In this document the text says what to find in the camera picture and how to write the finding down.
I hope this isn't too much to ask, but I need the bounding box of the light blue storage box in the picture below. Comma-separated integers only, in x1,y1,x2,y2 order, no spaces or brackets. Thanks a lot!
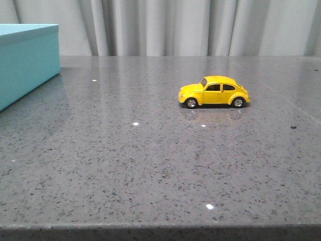
1,24,61,109

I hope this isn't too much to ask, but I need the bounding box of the yellow toy beetle car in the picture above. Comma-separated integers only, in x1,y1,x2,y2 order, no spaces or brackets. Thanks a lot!
178,75,251,108

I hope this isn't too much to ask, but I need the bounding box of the grey pleated curtain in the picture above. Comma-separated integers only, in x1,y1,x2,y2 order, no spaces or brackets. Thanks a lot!
1,0,320,56

